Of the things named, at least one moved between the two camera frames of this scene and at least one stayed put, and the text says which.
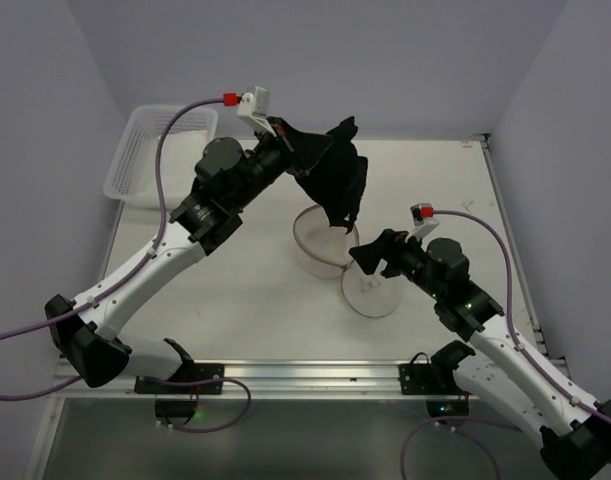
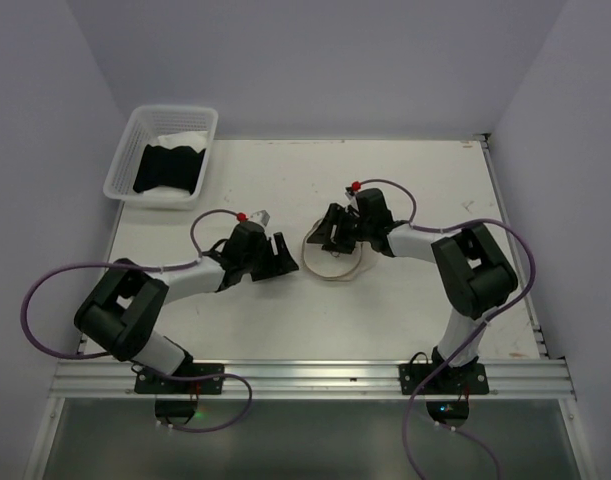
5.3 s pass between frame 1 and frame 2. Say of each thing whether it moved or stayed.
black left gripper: moved
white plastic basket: stayed
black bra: moved
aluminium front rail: stayed
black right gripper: moved
